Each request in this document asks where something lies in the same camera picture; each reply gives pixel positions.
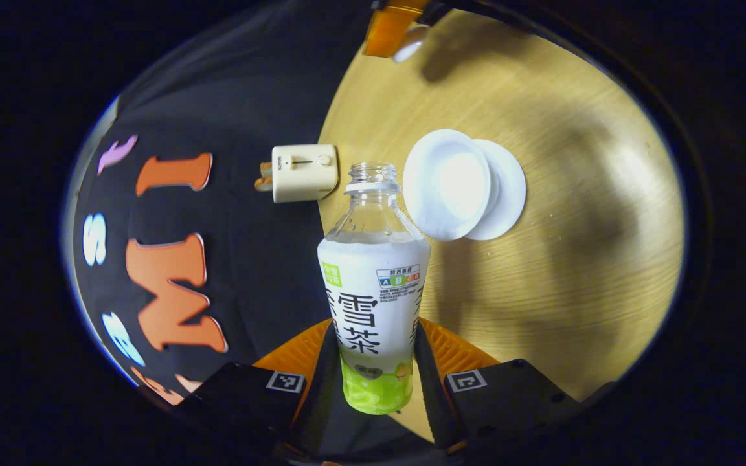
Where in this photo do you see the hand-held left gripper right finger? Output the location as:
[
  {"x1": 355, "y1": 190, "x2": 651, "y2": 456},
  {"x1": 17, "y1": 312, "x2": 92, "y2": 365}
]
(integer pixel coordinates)
[{"x1": 413, "y1": 316, "x2": 585, "y2": 454}]

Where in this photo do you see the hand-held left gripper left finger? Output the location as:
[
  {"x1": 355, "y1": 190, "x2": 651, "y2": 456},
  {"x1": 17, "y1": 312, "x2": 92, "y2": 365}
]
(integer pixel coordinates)
[{"x1": 175, "y1": 318, "x2": 348, "y2": 458}]

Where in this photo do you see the clear water bottle green label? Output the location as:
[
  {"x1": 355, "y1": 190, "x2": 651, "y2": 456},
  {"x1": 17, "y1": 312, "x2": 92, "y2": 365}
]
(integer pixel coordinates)
[{"x1": 317, "y1": 162, "x2": 432, "y2": 416}]

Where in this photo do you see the white teacup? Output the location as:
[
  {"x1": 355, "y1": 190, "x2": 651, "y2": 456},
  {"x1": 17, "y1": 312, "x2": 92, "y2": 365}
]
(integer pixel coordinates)
[{"x1": 403, "y1": 129, "x2": 501, "y2": 242}]

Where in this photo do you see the black backdrop cloth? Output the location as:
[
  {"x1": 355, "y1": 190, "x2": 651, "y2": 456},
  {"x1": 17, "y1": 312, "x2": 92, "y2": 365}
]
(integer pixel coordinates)
[{"x1": 62, "y1": 6, "x2": 375, "y2": 415}]

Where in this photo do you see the white toaster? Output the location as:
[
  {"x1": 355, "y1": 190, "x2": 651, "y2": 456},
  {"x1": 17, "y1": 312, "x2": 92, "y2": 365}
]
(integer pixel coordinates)
[{"x1": 271, "y1": 144, "x2": 340, "y2": 204}]

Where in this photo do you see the white saucer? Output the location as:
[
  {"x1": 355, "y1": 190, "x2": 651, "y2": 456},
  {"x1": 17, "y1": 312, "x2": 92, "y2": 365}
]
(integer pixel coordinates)
[{"x1": 465, "y1": 139, "x2": 528, "y2": 242}]

